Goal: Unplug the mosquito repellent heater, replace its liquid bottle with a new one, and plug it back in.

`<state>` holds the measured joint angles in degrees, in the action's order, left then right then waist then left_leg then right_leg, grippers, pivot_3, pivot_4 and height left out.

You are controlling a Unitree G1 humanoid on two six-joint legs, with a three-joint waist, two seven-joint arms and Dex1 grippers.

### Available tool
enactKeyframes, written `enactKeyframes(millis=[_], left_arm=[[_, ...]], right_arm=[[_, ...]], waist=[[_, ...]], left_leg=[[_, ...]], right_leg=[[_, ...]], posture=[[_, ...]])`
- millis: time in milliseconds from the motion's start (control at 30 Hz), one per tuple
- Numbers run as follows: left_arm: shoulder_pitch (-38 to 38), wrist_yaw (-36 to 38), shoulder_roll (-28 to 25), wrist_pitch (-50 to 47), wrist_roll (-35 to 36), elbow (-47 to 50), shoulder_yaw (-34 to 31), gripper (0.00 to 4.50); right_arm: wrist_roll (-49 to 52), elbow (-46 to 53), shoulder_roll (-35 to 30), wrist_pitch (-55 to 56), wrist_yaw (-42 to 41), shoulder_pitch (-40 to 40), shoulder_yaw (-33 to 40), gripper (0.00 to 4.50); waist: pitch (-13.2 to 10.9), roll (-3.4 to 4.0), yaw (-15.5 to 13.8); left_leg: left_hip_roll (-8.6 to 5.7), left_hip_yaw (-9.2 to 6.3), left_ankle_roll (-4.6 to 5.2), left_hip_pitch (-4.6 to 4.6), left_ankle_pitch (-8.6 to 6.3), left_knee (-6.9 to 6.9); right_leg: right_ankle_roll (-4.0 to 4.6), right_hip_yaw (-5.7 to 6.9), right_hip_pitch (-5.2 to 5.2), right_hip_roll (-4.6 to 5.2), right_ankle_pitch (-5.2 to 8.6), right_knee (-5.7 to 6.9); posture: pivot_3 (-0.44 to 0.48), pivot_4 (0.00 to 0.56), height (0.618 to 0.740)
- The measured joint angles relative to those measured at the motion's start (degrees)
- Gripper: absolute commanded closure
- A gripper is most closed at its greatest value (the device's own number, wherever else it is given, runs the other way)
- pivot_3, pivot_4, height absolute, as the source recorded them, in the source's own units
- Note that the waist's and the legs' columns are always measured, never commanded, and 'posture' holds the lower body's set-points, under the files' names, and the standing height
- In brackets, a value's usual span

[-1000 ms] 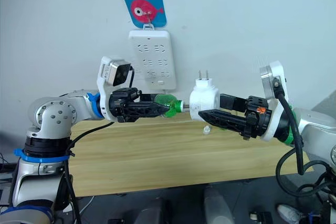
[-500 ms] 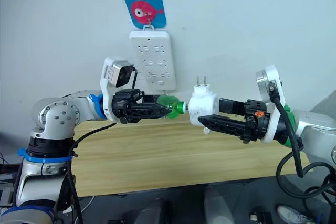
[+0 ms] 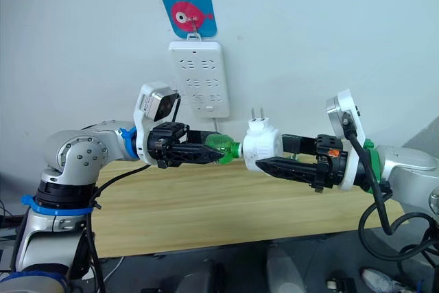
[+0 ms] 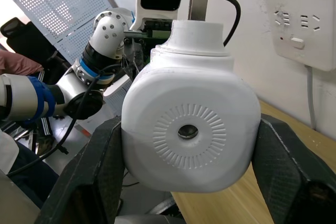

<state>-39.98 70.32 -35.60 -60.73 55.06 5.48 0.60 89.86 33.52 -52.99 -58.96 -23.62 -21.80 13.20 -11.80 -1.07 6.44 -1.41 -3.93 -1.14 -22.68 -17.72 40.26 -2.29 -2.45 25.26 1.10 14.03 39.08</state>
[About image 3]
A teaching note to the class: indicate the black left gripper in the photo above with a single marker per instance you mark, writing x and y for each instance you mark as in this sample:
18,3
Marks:
164,138

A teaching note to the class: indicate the white power strip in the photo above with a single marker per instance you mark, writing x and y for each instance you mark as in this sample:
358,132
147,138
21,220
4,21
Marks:
200,77

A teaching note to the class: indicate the green liquid bottle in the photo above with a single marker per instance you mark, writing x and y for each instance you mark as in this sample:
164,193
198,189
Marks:
224,149

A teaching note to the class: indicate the small black box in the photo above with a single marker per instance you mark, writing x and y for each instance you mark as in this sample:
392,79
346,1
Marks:
341,285

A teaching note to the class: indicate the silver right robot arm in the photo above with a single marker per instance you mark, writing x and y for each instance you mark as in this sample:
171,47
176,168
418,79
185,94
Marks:
408,169

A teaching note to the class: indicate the dark rounded shape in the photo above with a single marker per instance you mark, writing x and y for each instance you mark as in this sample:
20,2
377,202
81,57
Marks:
200,277

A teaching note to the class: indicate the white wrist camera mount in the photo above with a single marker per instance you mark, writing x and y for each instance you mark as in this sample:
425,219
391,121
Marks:
346,107
141,125

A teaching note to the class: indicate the white and red shoe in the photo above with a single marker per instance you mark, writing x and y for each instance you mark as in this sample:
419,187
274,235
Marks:
380,281

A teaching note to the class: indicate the white mosquito repellent heater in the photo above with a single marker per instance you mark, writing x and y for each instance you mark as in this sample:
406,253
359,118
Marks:
262,149

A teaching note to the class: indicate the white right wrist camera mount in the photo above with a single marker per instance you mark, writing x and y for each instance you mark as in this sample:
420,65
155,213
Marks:
346,107

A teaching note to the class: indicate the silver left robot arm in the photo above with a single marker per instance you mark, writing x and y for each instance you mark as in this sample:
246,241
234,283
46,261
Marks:
75,155

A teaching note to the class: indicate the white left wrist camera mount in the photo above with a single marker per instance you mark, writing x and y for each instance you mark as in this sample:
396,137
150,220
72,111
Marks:
141,125

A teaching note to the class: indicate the blue fish wall hook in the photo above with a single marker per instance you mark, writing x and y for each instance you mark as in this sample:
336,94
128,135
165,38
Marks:
202,5

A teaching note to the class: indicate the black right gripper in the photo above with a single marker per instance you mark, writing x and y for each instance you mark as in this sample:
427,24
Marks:
329,166

